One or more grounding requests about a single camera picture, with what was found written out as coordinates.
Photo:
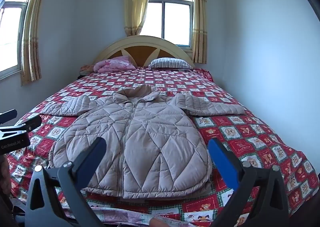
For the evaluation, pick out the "person's left forearm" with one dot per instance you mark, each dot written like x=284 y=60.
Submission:
x=3 y=174

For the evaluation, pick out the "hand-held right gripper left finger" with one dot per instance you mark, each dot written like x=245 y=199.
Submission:
x=96 y=153

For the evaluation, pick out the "yellow curtain with valance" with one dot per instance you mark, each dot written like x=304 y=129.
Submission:
x=132 y=4

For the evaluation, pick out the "red checkered printed blanket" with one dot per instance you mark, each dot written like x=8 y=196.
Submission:
x=250 y=147

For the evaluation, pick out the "beige quilted puffer jacket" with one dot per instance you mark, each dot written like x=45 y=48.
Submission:
x=150 y=129

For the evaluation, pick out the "narrow yellow curtain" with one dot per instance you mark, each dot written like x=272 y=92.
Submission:
x=199 y=29

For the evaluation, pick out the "pink folded quilt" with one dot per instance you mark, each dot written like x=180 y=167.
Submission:
x=112 y=64

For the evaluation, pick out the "window above headboard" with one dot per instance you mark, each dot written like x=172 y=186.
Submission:
x=175 y=22

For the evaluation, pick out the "orange floral pillow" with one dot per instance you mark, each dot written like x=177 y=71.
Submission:
x=86 y=68

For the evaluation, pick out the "striped pillow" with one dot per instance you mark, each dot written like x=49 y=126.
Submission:
x=170 y=63

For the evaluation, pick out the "side wall window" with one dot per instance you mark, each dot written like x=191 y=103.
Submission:
x=10 y=37

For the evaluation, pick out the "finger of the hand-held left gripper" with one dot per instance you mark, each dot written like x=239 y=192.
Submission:
x=7 y=115
x=31 y=122

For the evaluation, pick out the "wide yellow curtain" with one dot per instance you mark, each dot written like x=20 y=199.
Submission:
x=32 y=42

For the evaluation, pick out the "pale floral bed sheet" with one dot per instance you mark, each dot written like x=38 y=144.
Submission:
x=130 y=215

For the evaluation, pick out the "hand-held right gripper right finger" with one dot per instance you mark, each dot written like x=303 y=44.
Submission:
x=222 y=162

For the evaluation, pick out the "cream and brown headboard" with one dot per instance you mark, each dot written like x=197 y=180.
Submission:
x=140 y=53

